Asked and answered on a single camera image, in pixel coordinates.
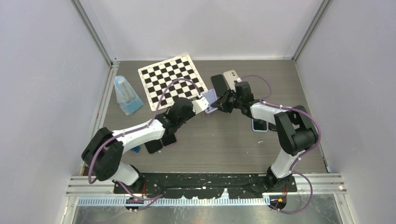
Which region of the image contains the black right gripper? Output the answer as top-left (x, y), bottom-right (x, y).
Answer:
top-left (211, 89), bottom-right (243, 114)

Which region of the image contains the lilac cased phone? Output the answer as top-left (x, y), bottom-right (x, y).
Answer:
top-left (202, 89), bottom-right (218, 114)

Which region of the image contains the black phone from case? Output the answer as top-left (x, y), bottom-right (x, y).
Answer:
top-left (211, 74), bottom-right (228, 97)

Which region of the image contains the beige phone case with ring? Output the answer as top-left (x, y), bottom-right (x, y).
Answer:
top-left (223, 70), bottom-right (240, 91)

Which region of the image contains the light blue cased phone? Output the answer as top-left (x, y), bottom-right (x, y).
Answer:
top-left (252, 119), bottom-right (268, 132)

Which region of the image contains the purple edged phone from case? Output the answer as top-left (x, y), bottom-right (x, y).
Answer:
top-left (161, 134), bottom-right (177, 147)

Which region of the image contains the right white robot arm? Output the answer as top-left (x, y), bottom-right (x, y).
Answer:
top-left (211, 81), bottom-right (320, 192)

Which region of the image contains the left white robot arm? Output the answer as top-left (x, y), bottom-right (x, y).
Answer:
top-left (81, 98), bottom-right (208, 193)

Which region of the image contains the black white chessboard mat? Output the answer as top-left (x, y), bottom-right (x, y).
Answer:
top-left (138, 53), bottom-right (208, 112)

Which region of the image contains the blue toy brick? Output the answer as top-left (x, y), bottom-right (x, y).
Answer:
top-left (130, 146), bottom-right (141, 153)

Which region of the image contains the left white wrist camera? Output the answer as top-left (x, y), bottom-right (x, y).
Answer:
top-left (192, 97), bottom-right (209, 114)

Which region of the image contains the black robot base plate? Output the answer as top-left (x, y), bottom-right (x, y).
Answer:
top-left (113, 173), bottom-right (297, 199)

